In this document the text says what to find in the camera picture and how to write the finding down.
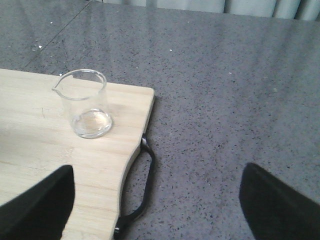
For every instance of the black cutting board handle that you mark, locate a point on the black cutting board handle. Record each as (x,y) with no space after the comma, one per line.
(124,221)

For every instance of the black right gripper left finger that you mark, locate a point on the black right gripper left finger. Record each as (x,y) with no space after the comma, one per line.
(42,211)

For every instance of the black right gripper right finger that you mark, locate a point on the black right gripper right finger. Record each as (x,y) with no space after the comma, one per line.
(274,210)

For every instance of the grey curtain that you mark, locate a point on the grey curtain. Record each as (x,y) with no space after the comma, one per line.
(305,10)

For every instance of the small clear glass beaker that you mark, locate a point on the small clear glass beaker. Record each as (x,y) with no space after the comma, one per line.
(83,93)

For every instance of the wooden cutting board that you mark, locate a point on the wooden cutting board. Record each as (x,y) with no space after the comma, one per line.
(36,139)

